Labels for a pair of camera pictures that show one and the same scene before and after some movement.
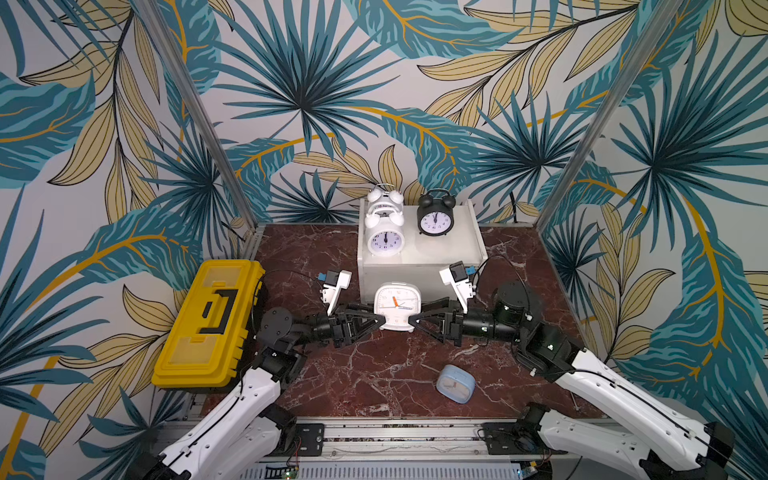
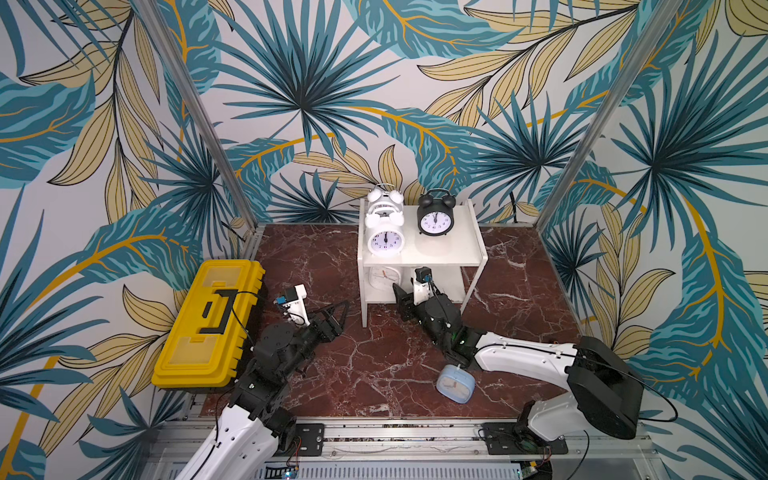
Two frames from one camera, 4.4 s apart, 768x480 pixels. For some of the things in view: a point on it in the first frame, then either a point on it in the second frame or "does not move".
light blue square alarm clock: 455,384 does not move
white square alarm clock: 397,302 -> 380,279
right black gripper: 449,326 does not move
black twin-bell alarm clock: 435,213 does not move
